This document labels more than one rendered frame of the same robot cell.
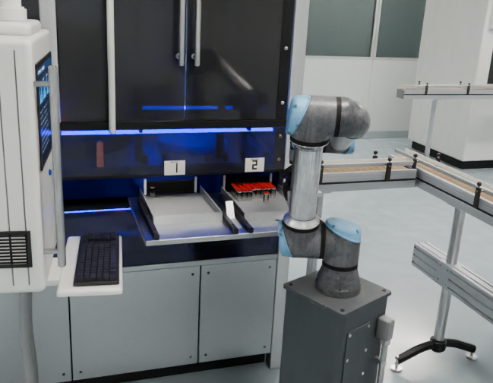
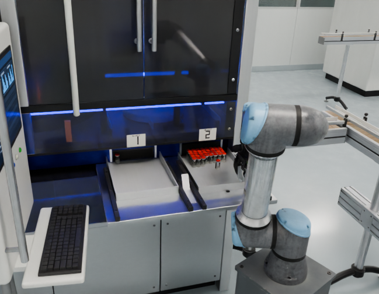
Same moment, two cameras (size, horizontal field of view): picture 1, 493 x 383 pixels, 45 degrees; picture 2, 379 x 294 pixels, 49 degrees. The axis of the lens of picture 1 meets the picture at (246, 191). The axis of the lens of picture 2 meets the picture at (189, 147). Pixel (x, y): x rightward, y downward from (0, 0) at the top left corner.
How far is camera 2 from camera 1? 0.66 m
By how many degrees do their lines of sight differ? 8
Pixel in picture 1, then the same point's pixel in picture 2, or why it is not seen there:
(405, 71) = (322, 18)
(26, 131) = not seen: outside the picture
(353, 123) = (313, 136)
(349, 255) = (299, 248)
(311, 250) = (262, 244)
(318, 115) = (277, 128)
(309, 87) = not seen: hidden behind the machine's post
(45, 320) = not seen: hidden behind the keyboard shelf
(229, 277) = (185, 226)
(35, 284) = (0, 279)
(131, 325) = (103, 267)
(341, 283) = (290, 271)
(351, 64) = (280, 13)
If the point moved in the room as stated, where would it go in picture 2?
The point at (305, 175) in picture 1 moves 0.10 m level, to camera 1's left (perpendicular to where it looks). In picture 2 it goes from (260, 181) to (226, 179)
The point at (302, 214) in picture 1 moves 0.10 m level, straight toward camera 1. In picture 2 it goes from (255, 213) to (256, 233)
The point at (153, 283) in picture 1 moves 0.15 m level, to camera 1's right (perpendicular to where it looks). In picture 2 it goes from (120, 234) to (150, 235)
